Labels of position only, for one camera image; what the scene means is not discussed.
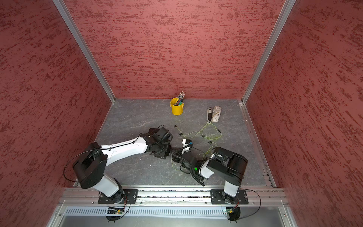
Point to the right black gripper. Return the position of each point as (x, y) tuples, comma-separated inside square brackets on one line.
[(176, 157)]

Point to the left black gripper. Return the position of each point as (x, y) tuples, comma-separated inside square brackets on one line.
[(161, 155)]

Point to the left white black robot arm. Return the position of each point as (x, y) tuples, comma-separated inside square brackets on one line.
[(89, 167)]

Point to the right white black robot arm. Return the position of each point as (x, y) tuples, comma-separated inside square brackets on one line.
[(226, 164)]

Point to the yellow bucket pen holder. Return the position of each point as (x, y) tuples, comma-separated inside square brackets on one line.
[(176, 110)]

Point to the pens and pencils bunch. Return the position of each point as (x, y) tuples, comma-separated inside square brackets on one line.
[(180, 98)]

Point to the beige black stapler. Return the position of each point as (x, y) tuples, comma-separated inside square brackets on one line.
[(209, 115)]

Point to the right electronics board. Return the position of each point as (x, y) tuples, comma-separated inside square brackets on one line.
[(233, 214)]

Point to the electronics board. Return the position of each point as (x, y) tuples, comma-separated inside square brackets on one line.
[(115, 211), (233, 214)]

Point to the left electronics board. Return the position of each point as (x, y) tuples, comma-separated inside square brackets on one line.
[(115, 211)]

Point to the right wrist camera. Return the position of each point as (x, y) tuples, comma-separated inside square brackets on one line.
[(187, 144)]

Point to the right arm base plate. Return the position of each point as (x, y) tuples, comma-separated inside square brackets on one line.
[(220, 197)]

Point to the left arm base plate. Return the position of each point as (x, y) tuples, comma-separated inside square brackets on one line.
[(130, 196)]

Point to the aluminium mounting rail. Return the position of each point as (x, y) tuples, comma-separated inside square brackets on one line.
[(177, 196)]

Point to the left corner aluminium post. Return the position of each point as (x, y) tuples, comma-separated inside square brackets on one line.
[(66, 16)]

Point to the corner aluminium post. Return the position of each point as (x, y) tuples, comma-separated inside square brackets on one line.
[(280, 22), (66, 16)]

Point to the right corner aluminium post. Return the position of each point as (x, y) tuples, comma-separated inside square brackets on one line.
[(280, 22)]

